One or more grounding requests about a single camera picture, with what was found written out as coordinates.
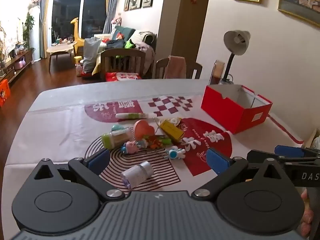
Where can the wooden coffee table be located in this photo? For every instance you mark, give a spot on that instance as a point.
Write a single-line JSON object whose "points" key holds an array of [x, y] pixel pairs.
{"points": [[60, 48]]}

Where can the wooden dining chair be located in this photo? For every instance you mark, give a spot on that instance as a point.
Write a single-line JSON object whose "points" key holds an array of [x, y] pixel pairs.
{"points": [[195, 70], [122, 62]]}

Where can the clear glitter bottle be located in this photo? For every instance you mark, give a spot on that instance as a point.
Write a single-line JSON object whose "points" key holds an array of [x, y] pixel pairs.
{"points": [[137, 175]]}

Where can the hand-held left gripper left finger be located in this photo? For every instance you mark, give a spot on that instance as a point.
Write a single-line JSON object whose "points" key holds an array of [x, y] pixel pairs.
{"points": [[98, 161]]}

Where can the white green glue pen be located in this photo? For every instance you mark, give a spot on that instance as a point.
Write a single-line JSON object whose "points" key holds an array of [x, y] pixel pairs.
{"points": [[132, 116]]}

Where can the pink bottle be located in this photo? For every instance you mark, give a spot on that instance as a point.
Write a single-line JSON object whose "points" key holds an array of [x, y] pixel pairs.
{"points": [[78, 70]]}

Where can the printed red white tablecloth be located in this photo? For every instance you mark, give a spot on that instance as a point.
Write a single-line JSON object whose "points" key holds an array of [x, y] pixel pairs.
{"points": [[62, 120]]}

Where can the pink towel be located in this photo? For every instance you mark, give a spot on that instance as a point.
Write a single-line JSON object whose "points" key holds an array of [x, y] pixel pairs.
{"points": [[176, 67]]}

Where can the yellow giraffe toy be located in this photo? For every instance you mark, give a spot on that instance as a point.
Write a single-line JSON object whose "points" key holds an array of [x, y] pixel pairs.
{"points": [[78, 40]]}

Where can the pink pig figurine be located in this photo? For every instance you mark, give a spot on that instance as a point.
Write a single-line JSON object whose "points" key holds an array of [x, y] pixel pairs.
{"points": [[131, 147]]}

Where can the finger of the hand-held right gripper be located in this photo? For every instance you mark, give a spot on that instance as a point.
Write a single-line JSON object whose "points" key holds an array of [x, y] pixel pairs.
{"points": [[290, 151], [300, 161]]}

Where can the clear jar with dark liquid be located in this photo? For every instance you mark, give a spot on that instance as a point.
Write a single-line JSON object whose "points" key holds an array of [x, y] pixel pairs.
{"points": [[217, 72]]}

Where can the pink toy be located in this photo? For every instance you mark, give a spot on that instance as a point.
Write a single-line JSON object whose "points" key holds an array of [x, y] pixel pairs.
{"points": [[19, 63]]}

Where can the small yellow box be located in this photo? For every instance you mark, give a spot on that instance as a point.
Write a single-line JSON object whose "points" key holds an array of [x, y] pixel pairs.
{"points": [[172, 131]]}

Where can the wooden tv cabinet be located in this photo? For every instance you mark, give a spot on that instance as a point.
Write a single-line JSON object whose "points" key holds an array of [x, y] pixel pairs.
{"points": [[17, 63]]}

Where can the green potted plant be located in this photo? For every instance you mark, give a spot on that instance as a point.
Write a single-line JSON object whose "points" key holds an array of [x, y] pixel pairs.
{"points": [[29, 27]]}

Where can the clear yellow correction tape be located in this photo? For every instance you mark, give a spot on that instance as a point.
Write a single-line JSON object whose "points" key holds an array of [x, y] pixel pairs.
{"points": [[174, 122]]}

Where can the grey yellow curtain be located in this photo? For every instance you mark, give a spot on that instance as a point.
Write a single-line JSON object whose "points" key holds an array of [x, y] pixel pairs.
{"points": [[44, 22], [112, 5]]}

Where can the white standing air conditioner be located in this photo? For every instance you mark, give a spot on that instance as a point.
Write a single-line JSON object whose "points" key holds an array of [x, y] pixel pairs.
{"points": [[35, 35]]}

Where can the small yellow stool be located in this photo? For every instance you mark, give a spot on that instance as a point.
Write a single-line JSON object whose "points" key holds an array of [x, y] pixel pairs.
{"points": [[77, 60]]}

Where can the red cardboard box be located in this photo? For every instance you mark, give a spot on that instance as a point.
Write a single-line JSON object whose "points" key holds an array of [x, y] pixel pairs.
{"points": [[225, 107]]}

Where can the glass sliding door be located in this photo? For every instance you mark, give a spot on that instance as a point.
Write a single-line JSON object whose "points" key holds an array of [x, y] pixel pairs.
{"points": [[75, 17]]}

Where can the standing fan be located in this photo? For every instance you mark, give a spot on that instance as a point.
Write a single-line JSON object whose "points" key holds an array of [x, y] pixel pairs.
{"points": [[236, 42]]}

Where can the person's right hand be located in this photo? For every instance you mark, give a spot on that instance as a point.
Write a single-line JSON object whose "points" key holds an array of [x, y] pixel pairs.
{"points": [[306, 220]]}

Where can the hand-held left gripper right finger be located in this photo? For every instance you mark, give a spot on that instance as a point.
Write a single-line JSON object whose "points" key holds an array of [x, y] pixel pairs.
{"points": [[217, 162]]}

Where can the green-capped toothpick jar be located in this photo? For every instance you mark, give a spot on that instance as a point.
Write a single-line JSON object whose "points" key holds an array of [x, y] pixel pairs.
{"points": [[116, 138]]}

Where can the teal sofa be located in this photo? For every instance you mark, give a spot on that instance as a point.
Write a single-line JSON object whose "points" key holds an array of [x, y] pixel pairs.
{"points": [[125, 32]]}

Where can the gold framed figure picture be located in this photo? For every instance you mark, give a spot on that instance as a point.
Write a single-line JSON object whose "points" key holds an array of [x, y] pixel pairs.
{"points": [[300, 0]]}

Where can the grey plastic bag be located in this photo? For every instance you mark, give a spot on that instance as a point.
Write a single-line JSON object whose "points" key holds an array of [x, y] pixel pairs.
{"points": [[90, 55]]}

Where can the pink heart-shaped box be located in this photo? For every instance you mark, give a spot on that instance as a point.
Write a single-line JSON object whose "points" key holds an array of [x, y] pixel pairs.
{"points": [[143, 130]]}

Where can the red white seat cushion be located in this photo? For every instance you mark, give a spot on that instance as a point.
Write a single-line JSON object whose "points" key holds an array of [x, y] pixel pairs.
{"points": [[122, 76]]}

